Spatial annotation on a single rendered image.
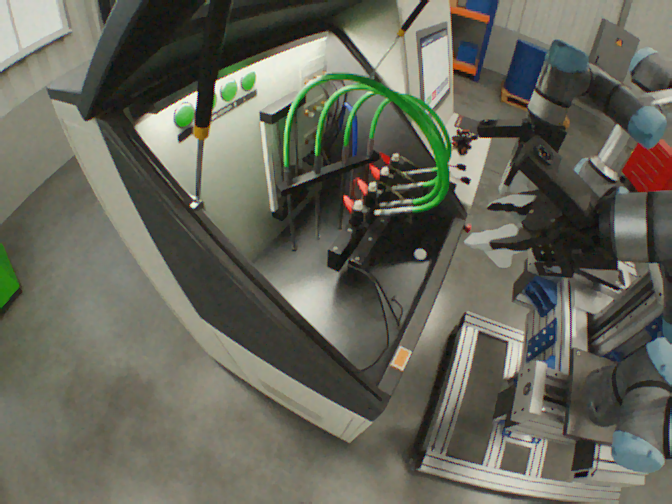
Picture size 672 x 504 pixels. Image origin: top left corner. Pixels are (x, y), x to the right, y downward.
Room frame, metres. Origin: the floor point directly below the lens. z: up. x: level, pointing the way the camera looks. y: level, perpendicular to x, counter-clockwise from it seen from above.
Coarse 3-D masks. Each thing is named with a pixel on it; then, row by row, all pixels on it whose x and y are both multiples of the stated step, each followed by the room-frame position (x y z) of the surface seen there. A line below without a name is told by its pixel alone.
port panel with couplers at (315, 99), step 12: (312, 60) 0.88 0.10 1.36; (324, 60) 0.93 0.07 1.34; (300, 72) 0.83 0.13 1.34; (312, 72) 0.88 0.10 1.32; (324, 72) 0.92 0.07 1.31; (300, 84) 0.83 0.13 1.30; (324, 84) 0.94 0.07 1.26; (312, 96) 0.88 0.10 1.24; (324, 96) 0.94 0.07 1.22; (312, 108) 0.88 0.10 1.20; (312, 120) 0.88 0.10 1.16; (312, 132) 0.88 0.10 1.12; (312, 144) 0.83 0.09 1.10
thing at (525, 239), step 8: (520, 232) 0.24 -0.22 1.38; (528, 232) 0.23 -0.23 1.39; (536, 232) 0.23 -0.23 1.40; (544, 232) 0.23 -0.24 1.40; (496, 240) 0.25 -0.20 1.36; (504, 240) 0.24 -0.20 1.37; (512, 240) 0.23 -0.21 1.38; (520, 240) 0.23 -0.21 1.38; (528, 240) 0.22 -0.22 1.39; (536, 240) 0.22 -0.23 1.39; (496, 248) 0.24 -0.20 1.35; (512, 248) 0.23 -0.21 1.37; (520, 248) 0.22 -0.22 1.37; (528, 248) 0.22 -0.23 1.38
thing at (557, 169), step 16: (528, 144) 0.27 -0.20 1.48; (544, 144) 0.27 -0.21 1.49; (528, 160) 0.25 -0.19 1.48; (544, 160) 0.25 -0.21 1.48; (560, 160) 0.26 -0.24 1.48; (528, 176) 0.25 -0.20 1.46; (544, 176) 0.24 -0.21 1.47; (560, 176) 0.24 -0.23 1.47; (576, 176) 0.25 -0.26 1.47; (544, 192) 0.24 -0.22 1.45; (560, 192) 0.23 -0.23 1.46; (576, 192) 0.23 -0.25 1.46; (592, 192) 0.24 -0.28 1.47; (560, 208) 0.23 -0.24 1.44; (576, 208) 0.21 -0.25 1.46; (592, 208) 0.22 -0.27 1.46; (576, 224) 0.21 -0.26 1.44; (592, 224) 0.20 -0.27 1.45
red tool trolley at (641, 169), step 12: (660, 144) 2.64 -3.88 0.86; (636, 156) 2.85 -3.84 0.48; (648, 156) 2.69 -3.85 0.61; (660, 156) 2.53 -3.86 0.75; (624, 168) 2.92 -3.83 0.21; (636, 168) 2.75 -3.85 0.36; (648, 168) 2.59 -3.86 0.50; (660, 168) 2.43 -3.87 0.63; (624, 180) 2.84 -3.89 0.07; (636, 180) 2.64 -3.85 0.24; (648, 180) 2.49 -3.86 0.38; (660, 180) 2.34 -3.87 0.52
